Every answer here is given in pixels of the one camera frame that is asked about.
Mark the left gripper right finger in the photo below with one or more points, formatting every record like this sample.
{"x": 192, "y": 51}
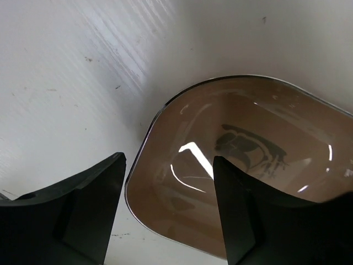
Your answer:
{"x": 263, "y": 225}

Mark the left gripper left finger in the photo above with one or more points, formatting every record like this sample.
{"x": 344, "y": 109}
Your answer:
{"x": 69, "y": 222}

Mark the brown square plate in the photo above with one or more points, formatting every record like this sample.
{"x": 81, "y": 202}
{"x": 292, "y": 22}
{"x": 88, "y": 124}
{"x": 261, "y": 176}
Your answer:
{"x": 268, "y": 128}

